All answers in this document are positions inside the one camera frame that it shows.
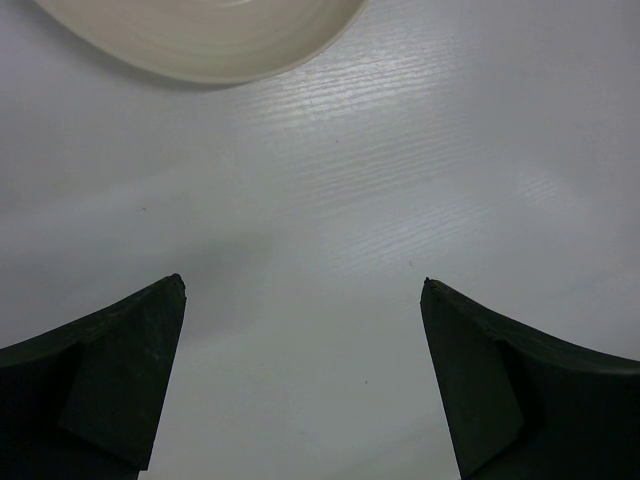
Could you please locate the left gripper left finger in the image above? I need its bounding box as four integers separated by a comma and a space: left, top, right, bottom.
1, 274, 187, 479

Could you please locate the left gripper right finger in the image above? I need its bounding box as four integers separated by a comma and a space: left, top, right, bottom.
420, 279, 639, 479

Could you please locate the cream plate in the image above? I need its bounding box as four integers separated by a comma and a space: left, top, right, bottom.
38, 0, 367, 85

